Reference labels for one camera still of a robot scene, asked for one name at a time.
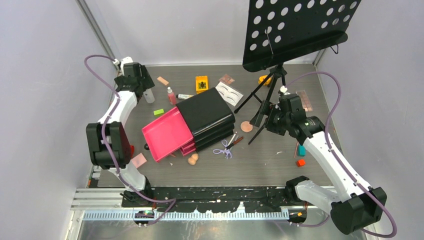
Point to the black perforated music stand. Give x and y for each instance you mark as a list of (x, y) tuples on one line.
[(279, 31)]

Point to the black makeup brush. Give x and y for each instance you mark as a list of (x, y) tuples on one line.
[(256, 134)]

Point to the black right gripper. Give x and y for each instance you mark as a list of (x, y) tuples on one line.
[(265, 109)]

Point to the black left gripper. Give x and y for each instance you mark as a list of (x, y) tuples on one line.
[(147, 83)]

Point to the green block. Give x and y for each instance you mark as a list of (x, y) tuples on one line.
[(158, 112)]

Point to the purple eyelash curler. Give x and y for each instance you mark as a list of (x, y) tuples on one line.
[(226, 150)]

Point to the pink lip pencil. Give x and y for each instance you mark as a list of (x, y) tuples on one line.
[(296, 150)]

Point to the beige sponge block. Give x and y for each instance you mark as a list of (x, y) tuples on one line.
[(163, 81)]

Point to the pink sponge block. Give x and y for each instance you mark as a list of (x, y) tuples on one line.
[(138, 160)]

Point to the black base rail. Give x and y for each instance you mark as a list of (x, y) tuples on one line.
[(221, 199)]

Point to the white bottle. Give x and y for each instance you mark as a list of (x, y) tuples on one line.
[(149, 96)]

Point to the false eyelash card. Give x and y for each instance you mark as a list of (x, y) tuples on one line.
[(229, 94)]

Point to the red lip gloss tube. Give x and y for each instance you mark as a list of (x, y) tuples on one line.
[(235, 142)]

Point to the yellow toy block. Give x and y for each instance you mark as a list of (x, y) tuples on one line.
[(201, 84)]

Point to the teal block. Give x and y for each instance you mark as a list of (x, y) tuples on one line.
[(301, 151)]

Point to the small eyeshadow palette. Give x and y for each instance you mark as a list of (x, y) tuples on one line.
[(226, 79)]

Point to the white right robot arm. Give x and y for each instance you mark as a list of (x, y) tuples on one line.
[(354, 204)]

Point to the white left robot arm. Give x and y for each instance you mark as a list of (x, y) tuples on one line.
[(108, 144)]

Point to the black drawer organizer cabinet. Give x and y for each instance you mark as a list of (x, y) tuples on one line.
[(208, 117)]

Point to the long eyeshadow palette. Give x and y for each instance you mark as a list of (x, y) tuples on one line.
[(306, 103)]

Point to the red small block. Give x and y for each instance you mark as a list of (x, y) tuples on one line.
[(300, 163)]

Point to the white makeup pencil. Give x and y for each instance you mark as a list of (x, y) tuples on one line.
[(232, 138)]

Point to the small makeup tube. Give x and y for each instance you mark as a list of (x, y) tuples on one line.
[(183, 96)]

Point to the orange beauty blender sponge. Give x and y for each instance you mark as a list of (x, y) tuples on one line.
[(192, 160)]

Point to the pink top drawer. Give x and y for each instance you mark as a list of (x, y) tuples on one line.
[(167, 134)]

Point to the round orange powder puff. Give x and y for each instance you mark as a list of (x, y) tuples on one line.
[(246, 127)]

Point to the red block left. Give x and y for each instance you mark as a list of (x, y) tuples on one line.
[(132, 150)]

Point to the pink lower drawers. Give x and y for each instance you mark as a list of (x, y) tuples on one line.
[(188, 148)]

